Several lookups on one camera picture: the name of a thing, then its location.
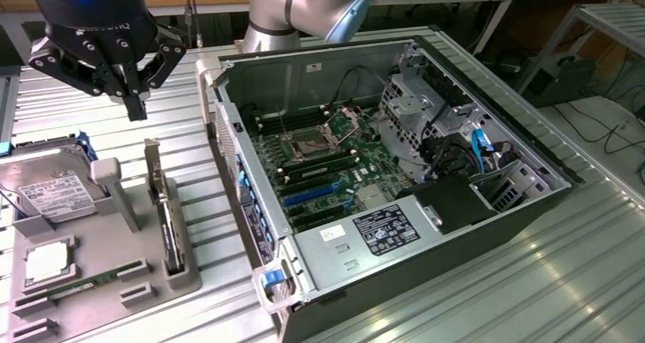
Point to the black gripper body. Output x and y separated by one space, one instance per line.
97 14

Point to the graphics card with metal bracket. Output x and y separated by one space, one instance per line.
169 222

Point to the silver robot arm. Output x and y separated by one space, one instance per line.
272 10

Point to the thin metal locking lever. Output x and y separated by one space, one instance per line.
286 122

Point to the silver hard disk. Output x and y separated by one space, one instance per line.
46 177

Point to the CPU socket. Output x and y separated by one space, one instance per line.
308 144

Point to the metal socket cover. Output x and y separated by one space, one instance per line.
334 122

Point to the green RAM stick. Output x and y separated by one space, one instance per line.
320 173
97 280

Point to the blue expansion slot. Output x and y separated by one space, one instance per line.
310 196

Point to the silver drive cage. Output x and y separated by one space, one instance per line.
403 105

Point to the green motherboard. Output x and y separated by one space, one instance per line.
374 161

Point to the long black expansion slot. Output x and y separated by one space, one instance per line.
318 211
323 221

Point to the grey parts rack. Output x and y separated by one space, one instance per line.
101 252

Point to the silver CPU chip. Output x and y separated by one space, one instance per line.
47 261

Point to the silver chipset heatsink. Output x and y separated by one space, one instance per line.
374 196

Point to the blue case latch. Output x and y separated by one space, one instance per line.
272 277

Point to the silver power supply unit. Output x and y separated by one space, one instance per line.
323 260

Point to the open black PC case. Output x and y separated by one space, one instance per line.
403 282

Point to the silver disk bay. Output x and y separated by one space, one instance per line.
510 192

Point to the black box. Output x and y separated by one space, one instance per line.
559 82

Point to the metal slat table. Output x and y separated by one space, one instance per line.
618 20

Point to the grey metal frame post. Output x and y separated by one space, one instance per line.
7 105

